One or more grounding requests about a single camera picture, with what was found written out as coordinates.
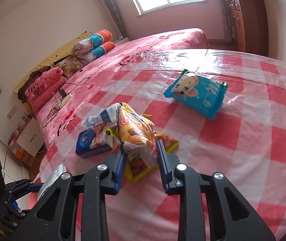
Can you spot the yellow snack bag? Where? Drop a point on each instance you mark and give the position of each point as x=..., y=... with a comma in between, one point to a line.
x=136, y=169

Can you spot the pink love you bedspread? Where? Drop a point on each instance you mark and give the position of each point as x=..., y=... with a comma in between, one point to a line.
x=54, y=116

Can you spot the orange yellow snack packet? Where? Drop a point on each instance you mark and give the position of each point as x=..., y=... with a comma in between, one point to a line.
x=136, y=135

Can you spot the brown wooden cabinet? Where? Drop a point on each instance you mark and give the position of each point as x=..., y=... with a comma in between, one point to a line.
x=250, y=26

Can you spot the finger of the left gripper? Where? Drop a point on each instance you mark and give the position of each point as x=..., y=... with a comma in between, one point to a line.
x=15, y=207
x=34, y=188

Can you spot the white power strip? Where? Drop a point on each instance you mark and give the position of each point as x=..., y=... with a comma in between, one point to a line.
x=62, y=102

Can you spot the pink folded pillows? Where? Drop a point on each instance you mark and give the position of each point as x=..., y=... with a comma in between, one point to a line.
x=41, y=89

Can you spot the floral beige quilt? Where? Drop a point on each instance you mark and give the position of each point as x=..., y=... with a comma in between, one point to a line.
x=71, y=65

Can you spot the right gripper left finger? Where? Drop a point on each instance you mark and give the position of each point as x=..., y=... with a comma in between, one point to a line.
x=116, y=163

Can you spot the grey white mailer bag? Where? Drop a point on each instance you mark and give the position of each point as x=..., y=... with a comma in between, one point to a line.
x=51, y=179

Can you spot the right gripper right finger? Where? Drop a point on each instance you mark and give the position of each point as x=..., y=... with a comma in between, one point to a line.
x=167, y=164

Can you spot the grey curtain right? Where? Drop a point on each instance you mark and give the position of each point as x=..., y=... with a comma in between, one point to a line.
x=227, y=28

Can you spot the white bedside table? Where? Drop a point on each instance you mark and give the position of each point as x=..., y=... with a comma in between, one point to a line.
x=26, y=142

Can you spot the grey curtain left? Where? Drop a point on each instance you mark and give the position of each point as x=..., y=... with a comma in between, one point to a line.
x=115, y=14

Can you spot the blue puppy wipes pack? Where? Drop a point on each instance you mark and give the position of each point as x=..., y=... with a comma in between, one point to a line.
x=198, y=92

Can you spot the blue Vinda tissue pack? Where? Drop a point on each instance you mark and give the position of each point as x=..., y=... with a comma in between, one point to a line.
x=93, y=141

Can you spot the yellow headboard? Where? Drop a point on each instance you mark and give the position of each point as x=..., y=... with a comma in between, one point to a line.
x=59, y=54

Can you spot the rolled colourful quilt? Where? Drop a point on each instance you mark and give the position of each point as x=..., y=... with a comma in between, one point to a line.
x=93, y=47

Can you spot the red white checkered tablecloth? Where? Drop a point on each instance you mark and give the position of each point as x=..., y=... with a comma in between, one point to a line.
x=246, y=141

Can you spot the grey curtain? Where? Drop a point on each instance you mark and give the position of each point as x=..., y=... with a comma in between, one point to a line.
x=115, y=14
x=227, y=28

